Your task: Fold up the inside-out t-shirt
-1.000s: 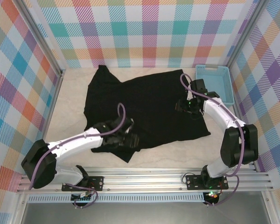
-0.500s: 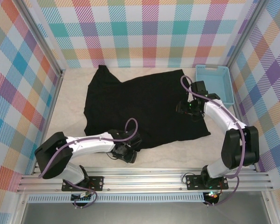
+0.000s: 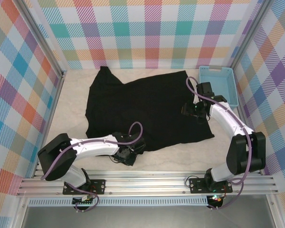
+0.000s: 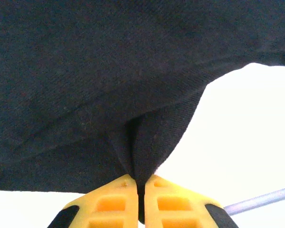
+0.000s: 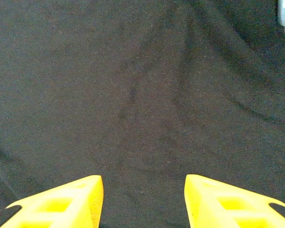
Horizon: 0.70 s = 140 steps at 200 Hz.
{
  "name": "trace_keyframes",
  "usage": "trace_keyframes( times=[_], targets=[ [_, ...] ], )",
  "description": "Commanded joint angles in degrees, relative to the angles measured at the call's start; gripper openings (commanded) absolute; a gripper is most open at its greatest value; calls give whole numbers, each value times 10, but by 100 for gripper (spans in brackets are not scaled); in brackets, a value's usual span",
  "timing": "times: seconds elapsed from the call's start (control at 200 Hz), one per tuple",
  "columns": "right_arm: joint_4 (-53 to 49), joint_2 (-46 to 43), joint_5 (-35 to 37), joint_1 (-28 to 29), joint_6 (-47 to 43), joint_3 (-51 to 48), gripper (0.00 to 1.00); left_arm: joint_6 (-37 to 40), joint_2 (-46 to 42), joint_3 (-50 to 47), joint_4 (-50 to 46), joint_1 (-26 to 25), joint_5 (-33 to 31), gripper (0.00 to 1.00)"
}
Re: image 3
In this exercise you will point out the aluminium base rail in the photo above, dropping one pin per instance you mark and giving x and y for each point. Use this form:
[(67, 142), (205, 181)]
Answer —
[(145, 184)]

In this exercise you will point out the black printed t-shirt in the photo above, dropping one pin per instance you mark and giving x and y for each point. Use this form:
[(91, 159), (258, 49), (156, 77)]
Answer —
[(145, 104)]

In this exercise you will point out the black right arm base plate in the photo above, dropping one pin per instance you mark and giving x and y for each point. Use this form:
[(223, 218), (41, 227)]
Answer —
[(197, 185)]

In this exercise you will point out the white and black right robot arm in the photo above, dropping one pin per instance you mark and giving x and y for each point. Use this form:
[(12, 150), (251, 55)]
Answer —
[(225, 118)]

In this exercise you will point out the black board with lights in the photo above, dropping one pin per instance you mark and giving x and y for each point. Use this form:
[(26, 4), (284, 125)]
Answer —
[(216, 200)]

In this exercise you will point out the light blue plastic basket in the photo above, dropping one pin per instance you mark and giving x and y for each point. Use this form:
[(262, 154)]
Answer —
[(218, 78)]

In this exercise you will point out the grey metal plate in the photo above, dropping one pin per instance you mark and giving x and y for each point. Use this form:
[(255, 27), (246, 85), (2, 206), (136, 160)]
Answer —
[(145, 218)]

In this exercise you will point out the aluminium side rail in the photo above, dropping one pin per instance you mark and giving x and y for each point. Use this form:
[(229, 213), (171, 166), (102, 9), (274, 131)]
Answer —
[(244, 111), (55, 102)]

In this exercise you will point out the small green circuit board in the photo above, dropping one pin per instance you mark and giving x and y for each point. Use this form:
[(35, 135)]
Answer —
[(82, 202)]

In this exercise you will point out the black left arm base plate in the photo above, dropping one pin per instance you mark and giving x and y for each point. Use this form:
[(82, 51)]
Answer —
[(98, 186)]

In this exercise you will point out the aluminium frame post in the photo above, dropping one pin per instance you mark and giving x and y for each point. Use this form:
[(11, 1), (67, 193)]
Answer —
[(45, 35), (248, 35)]

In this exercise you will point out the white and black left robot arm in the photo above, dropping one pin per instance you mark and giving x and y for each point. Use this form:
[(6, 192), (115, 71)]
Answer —
[(92, 148)]

